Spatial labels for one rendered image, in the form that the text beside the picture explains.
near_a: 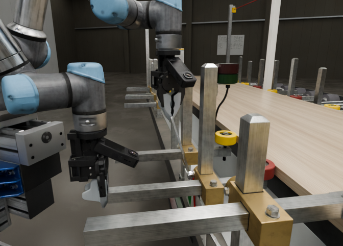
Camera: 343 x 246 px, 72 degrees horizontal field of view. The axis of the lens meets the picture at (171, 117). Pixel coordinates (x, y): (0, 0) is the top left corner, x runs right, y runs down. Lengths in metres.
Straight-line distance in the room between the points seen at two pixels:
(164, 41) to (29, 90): 0.37
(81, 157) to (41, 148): 0.20
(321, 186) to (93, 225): 0.51
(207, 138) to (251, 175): 0.25
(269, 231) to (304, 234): 0.32
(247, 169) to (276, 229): 0.09
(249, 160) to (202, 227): 0.13
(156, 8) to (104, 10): 0.17
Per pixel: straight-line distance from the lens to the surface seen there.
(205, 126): 0.64
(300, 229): 0.72
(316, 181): 0.69
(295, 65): 2.17
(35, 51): 0.94
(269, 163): 0.72
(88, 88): 0.53
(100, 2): 0.60
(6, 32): 0.64
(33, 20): 0.93
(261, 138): 0.41
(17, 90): 0.50
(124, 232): 0.38
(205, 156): 0.67
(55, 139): 0.80
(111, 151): 0.58
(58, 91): 0.51
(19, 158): 0.78
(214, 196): 0.65
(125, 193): 0.64
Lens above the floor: 1.20
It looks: 15 degrees down
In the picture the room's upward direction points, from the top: straight up
